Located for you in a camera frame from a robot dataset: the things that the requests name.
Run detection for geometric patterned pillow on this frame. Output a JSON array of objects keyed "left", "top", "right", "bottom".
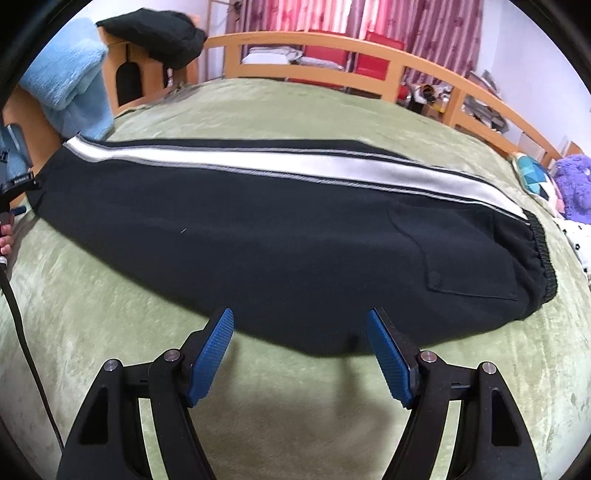
[{"left": 510, "top": 152, "right": 561, "bottom": 204}]

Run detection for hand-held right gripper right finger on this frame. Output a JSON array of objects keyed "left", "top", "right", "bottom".
[{"left": 367, "top": 308, "right": 542, "bottom": 480}]

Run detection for light blue fleece blanket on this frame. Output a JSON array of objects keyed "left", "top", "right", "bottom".
[{"left": 18, "top": 34, "right": 114, "bottom": 139}]

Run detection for pink floral curtains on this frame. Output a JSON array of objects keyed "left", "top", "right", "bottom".
[{"left": 231, "top": 0, "right": 485, "bottom": 70}]

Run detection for pile of papers and boxes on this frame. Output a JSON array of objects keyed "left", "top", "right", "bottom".
[{"left": 397, "top": 69, "right": 509, "bottom": 130}]

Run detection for wooden bed frame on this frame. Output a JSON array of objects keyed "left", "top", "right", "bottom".
[{"left": 0, "top": 30, "right": 566, "bottom": 160}]

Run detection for red chair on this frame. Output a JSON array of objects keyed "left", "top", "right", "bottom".
[
  {"left": 302, "top": 32, "right": 356, "bottom": 72},
  {"left": 355, "top": 31, "right": 407, "bottom": 79}
]

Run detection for green fleece blanket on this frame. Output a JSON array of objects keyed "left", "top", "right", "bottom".
[{"left": 0, "top": 76, "right": 591, "bottom": 480}]

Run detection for white floral pillow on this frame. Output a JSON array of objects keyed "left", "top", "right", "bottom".
[{"left": 551, "top": 217, "right": 591, "bottom": 278}]

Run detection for purple plush toy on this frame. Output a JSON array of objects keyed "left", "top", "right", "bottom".
[{"left": 551, "top": 154, "right": 591, "bottom": 222}]

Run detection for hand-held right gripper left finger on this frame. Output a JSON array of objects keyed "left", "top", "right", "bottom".
[{"left": 56, "top": 307, "right": 235, "bottom": 480}]

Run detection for black garment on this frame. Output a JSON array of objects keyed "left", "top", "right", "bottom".
[{"left": 95, "top": 13, "right": 208, "bottom": 70}]

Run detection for white folded cloth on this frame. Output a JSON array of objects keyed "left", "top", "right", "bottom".
[{"left": 242, "top": 44, "right": 305, "bottom": 68}]

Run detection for black pants with white stripe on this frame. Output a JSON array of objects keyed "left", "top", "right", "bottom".
[{"left": 28, "top": 133, "right": 558, "bottom": 358}]

